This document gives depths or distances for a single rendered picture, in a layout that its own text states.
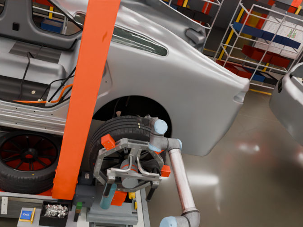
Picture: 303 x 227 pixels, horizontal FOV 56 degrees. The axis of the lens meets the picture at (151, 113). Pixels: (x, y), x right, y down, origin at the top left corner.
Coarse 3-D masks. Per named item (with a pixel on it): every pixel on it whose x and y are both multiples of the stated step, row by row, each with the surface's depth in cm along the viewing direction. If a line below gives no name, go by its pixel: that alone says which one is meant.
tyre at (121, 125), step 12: (108, 120) 241; (120, 120) 236; (132, 120) 237; (96, 132) 240; (108, 132) 229; (120, 132) 224; (132, 132) 225; (144, 132) 228; (96, 144) 228; (96, 156) 234
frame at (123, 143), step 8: (120, 144) 219; (128, 144) 220; (136, 144) 222; (144, 144) 230; (104, 152) 222; (112, 152) 223; (152, 152) 228; (96, 160) 231; (160, 160) 235; (96, 168) 231; (160, 168) 240; (96, 176) 235; (104, 176) 243; (104, 184) 242; (120, 184) 251; (144, 184) 249
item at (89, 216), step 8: (136, 200) 300; (88, 208) 275; (136, 208) 292; (88, 216) 267; (96, 216) 273; (104, 216) 275; (112, 216) 278; (120, 216) 281; (128, 216) 283; (136, 216) 284; (128, 224) 282; (136, 224) 284
